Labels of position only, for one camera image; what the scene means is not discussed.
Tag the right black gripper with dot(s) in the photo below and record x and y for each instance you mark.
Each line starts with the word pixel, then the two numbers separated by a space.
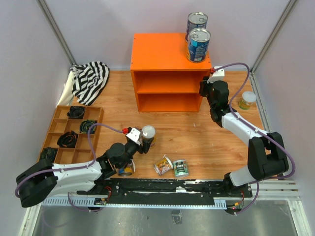
pixel 203 84

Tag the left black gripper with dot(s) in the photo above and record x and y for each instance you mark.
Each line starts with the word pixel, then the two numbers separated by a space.
pixel 145 148

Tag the white lid yellow jar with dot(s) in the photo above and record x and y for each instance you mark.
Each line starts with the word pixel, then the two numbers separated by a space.
pixel 151 133
pixel 247 99

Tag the blue soup can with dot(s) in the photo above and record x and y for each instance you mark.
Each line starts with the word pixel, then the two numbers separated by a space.
pixel 198 42

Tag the dark blue food can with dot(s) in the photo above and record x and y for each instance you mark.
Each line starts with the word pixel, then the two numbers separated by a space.
pixel 195 20

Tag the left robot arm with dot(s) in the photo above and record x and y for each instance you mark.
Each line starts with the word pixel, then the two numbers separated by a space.
pixel 46 179

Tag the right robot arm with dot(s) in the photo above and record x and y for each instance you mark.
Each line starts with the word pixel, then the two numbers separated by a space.
pixel 266 155

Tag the tall colourful can left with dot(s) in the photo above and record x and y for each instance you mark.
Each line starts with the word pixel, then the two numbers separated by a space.
pixel 128 170

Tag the orange noodle cup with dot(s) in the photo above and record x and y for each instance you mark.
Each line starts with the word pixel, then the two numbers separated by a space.
pixel 163 165

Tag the orange wooden shelf cabinet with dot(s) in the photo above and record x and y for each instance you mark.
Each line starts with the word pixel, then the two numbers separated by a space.
pixel 164 80

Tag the green white noodle cup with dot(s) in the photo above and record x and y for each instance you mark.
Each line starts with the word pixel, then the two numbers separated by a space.
pixel 180 168

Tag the wooden compartment tray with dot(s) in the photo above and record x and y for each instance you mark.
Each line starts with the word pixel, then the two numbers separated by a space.
pixel 70 137

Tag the black white striped cloth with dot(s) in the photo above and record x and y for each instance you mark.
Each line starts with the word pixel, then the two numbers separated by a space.
pixel 89 81

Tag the white cloth under stripes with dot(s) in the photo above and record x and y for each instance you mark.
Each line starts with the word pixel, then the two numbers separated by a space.
pixel 67 95

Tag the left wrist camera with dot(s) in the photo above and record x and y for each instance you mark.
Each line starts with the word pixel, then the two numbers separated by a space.
pixel 135 135

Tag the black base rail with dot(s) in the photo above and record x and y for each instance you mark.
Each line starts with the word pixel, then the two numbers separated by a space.
pixel 172 192

